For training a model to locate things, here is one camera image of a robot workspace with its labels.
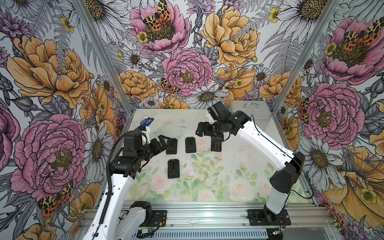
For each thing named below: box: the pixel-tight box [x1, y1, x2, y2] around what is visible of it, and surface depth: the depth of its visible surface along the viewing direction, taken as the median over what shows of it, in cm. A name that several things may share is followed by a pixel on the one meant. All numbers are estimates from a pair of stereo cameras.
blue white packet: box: [139, 115, 155, 127], surface depth 115 cm
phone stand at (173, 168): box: [167, 159, 180, 179], surface depth 91 cm
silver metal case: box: [230, 100, 275, 127], surface depth 104 cm
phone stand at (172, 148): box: [166, 138, 178, 155], surface depth 101 cm
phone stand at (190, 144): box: [185, 136, 197, 154], surface depth 101 cm
